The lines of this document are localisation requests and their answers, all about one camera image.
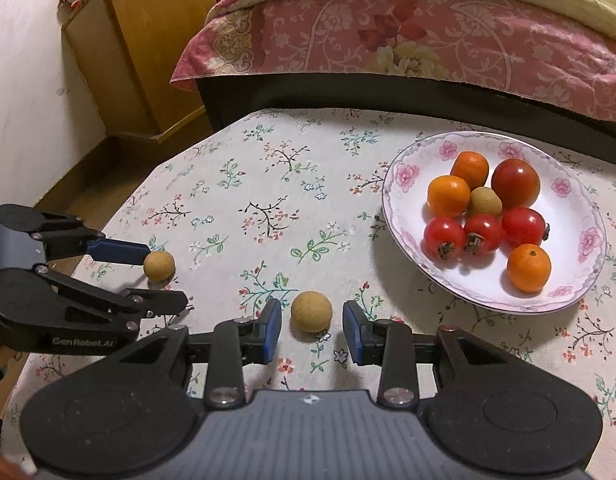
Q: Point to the orange mandarin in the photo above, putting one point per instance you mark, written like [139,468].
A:
[528,267]
[470,169]
[448,195]

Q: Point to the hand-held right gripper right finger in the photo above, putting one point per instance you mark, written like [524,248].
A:
[354,332]

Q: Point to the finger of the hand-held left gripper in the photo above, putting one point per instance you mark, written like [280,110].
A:
[118,251]
[163,302]

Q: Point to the floral tablecloth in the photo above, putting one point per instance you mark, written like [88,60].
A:
[288,200]

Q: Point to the yellow wooden cabinet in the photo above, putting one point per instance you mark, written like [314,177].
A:
[148,45]

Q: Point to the oval red tomato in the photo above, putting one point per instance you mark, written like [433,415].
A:
[523,226]

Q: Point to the dark bed frame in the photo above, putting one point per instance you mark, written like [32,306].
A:
[288,92]

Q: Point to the small red cherry tomato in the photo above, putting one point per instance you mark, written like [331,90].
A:
[443,237]
[482,233]

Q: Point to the small tan longan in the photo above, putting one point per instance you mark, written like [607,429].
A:
[159,266]

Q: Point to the large red-orange tomato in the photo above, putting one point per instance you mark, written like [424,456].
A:
[515,183]

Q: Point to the white pink-flowered plate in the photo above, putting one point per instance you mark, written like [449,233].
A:
[577,210]

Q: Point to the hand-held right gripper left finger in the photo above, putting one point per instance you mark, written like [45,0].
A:
[273,327]

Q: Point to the pink floral blanket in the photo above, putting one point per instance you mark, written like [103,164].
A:
[387,25]

